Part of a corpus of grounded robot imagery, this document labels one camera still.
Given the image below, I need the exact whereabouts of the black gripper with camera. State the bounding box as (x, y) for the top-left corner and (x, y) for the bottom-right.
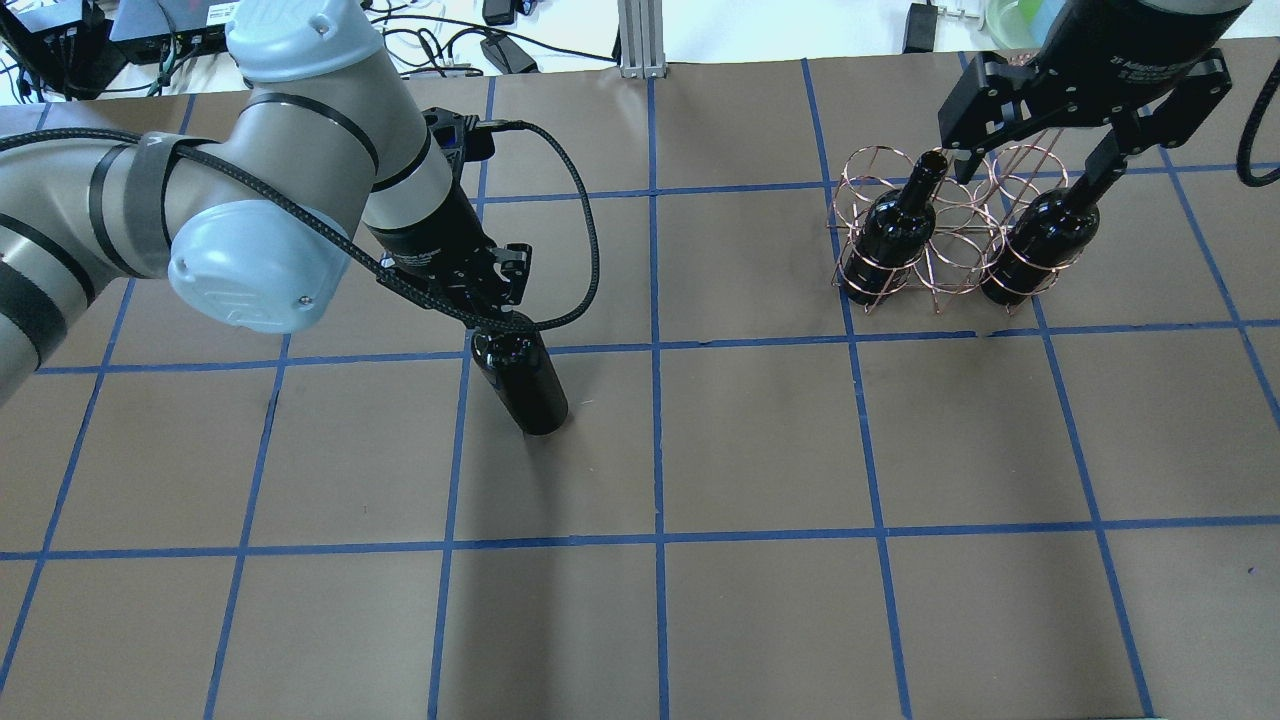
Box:
(367, 181), (532, 325)

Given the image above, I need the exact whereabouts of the black gripper over rack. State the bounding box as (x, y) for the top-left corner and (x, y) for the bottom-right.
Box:
(938, 1), (1233, 209)

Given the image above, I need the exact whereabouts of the dark wine bottle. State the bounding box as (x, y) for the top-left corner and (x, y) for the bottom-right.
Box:
(470, 311), (570, 436)

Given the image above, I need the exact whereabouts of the robot arm over wine rack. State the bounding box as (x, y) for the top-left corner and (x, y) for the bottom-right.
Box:
(938, 1), (1245, 187)

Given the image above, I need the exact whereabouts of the robot arm carrying bottle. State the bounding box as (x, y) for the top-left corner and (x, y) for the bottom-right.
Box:
(1, 1), (530, 398)

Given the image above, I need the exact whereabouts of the dark bottle in rack outer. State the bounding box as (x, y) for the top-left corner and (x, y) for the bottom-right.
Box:
(980, 188), (1100, 307)

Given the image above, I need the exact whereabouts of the dark bottle in rack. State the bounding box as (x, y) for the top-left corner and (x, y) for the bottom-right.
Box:
(838, 150), (948, 307)
(980, 188), (1100, 307)

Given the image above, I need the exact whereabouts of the green bowl with blocks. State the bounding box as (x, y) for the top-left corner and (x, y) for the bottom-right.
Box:
(983, 0), (1066, 50)

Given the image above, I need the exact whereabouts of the dark bottle in rack inner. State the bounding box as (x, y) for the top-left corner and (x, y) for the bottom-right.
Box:
(838, 150), (948, 307)

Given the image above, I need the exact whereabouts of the black power adapter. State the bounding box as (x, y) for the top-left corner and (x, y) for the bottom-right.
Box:
(901, 1), (938, 54)

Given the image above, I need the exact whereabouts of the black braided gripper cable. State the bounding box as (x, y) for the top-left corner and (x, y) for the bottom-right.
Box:
(0, 118), (603, 336)

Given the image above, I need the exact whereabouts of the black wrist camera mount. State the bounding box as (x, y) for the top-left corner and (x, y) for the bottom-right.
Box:
(422, 108), (497, 174)

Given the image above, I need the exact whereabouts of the copper wire wine rack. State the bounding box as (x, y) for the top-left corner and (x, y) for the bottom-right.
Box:
(831, 128), (1101, 314)

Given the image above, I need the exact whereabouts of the aluminium frame post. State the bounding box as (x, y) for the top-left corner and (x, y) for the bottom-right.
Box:
(617, 0), (668, 79)

